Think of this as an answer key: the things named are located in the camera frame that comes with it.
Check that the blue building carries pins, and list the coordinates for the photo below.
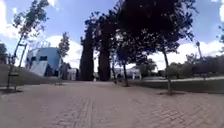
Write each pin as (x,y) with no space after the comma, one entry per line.
(46,60)

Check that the small pale building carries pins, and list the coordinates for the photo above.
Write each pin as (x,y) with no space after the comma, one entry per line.
(71,74)

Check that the row of bushes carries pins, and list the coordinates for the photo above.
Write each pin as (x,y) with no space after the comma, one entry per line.
(200,66)

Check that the young staked tree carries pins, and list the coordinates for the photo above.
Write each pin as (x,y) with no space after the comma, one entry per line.
(30,20)

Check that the dark cypress tree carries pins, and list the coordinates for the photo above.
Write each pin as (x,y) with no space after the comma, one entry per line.
(104,56)
(87,56)

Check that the red brick pavement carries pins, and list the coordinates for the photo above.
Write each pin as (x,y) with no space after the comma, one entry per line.
(100,106)

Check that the large thin-trunked tree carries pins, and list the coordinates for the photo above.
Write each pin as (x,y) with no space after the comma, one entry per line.
(160,26)

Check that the small dark tree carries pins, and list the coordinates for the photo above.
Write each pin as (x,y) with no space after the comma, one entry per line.
(125,73)

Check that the grass strip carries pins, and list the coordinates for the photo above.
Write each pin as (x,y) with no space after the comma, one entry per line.
(193,86)

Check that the white building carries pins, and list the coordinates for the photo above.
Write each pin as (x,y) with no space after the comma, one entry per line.
(133,71)

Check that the grass slope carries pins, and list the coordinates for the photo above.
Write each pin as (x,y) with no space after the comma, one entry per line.
(23,76)

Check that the slim young tree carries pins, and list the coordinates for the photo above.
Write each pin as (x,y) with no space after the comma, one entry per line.
(63,45)

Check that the pole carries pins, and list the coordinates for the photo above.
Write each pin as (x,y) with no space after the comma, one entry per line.
(199,50)

